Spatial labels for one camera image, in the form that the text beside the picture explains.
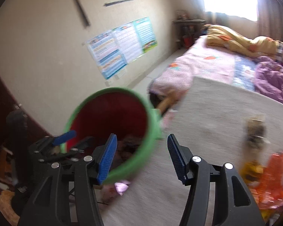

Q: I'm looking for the yellow cookie wrapper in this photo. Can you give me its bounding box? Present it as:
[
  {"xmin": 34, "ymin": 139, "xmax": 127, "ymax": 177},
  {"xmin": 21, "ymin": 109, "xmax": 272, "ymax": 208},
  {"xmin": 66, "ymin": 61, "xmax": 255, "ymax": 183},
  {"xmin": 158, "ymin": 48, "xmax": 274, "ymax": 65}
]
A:
[{"xmin": 245, "ymin": 114, "xmax": 269, "ymax": 152}]

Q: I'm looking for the orange plastic bag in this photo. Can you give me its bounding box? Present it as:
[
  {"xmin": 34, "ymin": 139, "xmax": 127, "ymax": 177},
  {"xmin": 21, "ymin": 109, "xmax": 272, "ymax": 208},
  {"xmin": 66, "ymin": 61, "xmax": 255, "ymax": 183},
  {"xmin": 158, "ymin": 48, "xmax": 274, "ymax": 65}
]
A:
[{"xmin": 249, "ymin": 152, "xmax": 283, "ymax": 210}]

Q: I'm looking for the yellow Sable snack bag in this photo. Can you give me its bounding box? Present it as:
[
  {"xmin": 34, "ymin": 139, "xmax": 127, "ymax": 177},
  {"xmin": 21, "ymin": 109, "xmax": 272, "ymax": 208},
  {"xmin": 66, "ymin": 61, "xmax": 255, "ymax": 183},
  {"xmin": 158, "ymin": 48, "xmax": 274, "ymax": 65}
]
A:
[{"xmin": 240, "ymin": 160, "xmax": 264, "ymax": 185}]

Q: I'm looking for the red bin with green rim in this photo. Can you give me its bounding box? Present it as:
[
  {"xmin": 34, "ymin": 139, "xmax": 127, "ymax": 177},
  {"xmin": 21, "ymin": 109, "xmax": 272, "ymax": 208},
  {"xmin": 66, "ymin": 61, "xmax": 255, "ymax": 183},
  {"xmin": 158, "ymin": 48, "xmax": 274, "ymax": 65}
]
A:
[{"xmin": 61, "ymin": 87, "xmax": 161, "ymax": 184}]

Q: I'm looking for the dark wooden door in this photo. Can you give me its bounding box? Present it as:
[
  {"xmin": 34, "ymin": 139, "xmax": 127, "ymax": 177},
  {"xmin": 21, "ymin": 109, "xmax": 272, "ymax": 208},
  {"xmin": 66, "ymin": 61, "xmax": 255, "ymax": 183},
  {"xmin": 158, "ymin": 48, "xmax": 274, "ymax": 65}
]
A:
[{"xmin": 0, "ymin": 58, "xmax": 48, "ymax": 170}]

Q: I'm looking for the pink patterned bed sheet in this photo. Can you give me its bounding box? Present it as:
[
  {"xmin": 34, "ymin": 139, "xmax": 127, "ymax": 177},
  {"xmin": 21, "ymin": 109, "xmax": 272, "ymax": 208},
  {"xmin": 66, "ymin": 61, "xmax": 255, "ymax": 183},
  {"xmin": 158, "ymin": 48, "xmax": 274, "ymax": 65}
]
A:
[{"xmin": 148, "ymin": 36, "xmax": 256, "ymax": 96}]

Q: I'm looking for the red bucket under table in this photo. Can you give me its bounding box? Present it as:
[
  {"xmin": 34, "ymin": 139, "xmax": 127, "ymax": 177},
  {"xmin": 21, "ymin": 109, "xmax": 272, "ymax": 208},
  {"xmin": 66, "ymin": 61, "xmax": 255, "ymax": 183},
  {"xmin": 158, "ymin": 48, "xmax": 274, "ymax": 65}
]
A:
[{"xmin": 182, "ymin": 35, "xmax": 194, "ymax": 49}]

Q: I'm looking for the purple quilt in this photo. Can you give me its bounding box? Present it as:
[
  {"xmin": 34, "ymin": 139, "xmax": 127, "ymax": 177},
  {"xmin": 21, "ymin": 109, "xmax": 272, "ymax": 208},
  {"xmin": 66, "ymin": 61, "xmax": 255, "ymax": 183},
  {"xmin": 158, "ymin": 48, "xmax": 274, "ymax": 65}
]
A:
[{"xmin": 253, "ymin": 56, "xmax": 283, "ymax": 104}]

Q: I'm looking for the yellow quilt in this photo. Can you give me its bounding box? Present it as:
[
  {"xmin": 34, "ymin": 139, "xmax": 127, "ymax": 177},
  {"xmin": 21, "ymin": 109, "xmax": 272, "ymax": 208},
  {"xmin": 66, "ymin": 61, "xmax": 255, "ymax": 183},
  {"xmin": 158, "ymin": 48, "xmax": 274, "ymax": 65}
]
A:
[{"xmin": 205, "ymin": 25, "xmax": 280, "ymax": 58}]

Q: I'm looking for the dark side table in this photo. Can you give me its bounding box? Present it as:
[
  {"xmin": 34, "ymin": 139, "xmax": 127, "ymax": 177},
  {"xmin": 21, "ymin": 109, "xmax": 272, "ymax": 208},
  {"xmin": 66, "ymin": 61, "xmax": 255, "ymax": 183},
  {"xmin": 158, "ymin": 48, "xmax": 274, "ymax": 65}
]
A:
[{"xmin": 173, "ymin": 18, "xmax": 206, "ymax": 49}]

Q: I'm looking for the right pink curtain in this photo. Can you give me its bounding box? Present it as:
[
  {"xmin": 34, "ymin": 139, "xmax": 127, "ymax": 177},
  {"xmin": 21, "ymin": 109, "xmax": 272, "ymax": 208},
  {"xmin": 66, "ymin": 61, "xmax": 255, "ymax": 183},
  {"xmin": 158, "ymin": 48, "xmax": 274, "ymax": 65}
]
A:
[{"xmin": 257, "ymin": 0, "xmax": 283, "ymax": 41}]

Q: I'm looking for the left wall chart poster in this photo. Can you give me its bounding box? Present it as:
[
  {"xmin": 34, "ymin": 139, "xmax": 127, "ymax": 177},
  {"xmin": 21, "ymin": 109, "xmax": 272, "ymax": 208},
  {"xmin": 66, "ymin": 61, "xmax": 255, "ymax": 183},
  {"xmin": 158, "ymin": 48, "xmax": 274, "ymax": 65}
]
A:
[{"xmin": 85, "ymin": 30, "xmax": 127, "ymax": 80}]

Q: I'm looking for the wall chart poster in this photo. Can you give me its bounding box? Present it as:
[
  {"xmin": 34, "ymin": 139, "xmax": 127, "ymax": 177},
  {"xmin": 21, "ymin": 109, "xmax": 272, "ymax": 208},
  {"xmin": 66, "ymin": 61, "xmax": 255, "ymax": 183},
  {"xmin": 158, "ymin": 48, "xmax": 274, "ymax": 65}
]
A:
[
  {"xmin": 112, "ymin": 22, "xmax": 143, "ymax": 63},
  {"xmin": 85, "ymin": 30, "xmax": 127, "ymax": 80}
]

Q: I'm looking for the middle wall chart poster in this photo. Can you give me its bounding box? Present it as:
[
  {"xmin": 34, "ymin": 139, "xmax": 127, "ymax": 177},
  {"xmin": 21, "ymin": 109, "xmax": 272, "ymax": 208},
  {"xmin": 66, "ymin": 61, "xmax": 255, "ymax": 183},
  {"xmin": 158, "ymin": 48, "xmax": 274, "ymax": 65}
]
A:
[{"xmin": 112, "ymin": 22, "xmax": 143, "ymax": 63}]

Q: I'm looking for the right green wall poster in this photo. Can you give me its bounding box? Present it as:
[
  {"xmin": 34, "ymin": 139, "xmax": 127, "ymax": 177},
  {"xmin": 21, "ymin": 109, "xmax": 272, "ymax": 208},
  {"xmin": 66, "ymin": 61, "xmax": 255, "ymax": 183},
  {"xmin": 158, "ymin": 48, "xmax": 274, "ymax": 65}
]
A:
[{"xmin": 133, "ymin": 17, "xmax": 157, "ymax": 53}]

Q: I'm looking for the black hanging wall strip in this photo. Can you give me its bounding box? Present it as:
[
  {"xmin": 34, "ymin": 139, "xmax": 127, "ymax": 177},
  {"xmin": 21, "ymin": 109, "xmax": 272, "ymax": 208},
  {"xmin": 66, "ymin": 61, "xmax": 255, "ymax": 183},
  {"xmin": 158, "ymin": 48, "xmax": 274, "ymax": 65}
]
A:
[{"xmin": 73, "ymin": 0, "xmax": 91, "ymax": 27}]

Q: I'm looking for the horizontal wall rail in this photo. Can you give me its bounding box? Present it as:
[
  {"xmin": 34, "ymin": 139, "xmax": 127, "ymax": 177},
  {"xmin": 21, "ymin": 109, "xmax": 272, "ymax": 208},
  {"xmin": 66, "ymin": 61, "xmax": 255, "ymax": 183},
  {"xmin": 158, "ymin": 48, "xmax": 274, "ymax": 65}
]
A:
[{"xmin": 104, "ymin": 0, "xmax": 133, "ymax": 7}]

